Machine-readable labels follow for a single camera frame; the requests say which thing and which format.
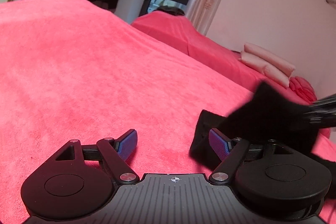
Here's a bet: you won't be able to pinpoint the dark item on far bed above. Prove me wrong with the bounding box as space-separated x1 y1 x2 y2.
155 6 185 16

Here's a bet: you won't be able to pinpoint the white air conditioner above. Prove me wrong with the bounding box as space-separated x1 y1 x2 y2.
325 0 336 6

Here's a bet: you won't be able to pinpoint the near pink bed blanket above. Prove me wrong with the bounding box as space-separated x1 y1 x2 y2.
0 0 336 224

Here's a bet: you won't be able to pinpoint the far pink bed blanket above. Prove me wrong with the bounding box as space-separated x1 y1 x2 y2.
131 11 310 104

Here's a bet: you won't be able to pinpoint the pink bed blanket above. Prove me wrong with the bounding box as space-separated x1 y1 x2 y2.
131 11 310 104
0 0 336 224

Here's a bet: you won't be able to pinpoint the folded red blanket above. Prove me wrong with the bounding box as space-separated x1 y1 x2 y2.
289 76 317 103

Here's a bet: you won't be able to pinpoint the black pants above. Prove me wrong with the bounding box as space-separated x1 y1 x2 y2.
189 82 335 174

